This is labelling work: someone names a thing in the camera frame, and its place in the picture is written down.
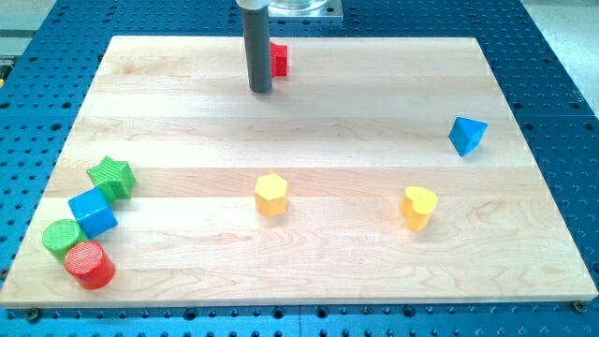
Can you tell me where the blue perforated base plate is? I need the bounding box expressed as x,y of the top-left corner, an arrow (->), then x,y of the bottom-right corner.
1,1 -> 598,336

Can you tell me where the wooden board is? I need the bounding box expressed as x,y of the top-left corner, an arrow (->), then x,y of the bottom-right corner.
1,36 -> 597,308

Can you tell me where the yellow hexagon block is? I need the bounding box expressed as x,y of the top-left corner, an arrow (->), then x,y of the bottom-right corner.
255,173 -> 288,217

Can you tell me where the green cylinder block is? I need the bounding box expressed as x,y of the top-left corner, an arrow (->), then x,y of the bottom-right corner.
42,219 -> 89,263

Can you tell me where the silver robot flange mount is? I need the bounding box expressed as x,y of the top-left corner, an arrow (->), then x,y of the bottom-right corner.
236,0 -> 343,21

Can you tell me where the blue cube block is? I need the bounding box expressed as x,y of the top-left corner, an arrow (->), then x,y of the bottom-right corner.
67,188 -> 118,239

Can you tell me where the yellow heart block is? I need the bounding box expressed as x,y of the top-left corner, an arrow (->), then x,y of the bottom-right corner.
400,186 -> 437,231

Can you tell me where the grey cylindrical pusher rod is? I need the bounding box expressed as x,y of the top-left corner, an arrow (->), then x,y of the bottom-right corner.
238,1 -> 271,93

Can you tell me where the green star block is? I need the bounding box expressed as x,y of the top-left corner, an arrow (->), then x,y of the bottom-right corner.
87,156 -> 137,204

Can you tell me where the blue triangle block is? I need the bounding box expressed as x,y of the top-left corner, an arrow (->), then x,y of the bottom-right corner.
448,117 -> 488,156

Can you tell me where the red cylinder block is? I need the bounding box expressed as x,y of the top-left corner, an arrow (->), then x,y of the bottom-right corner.
65,241 -> 116,290

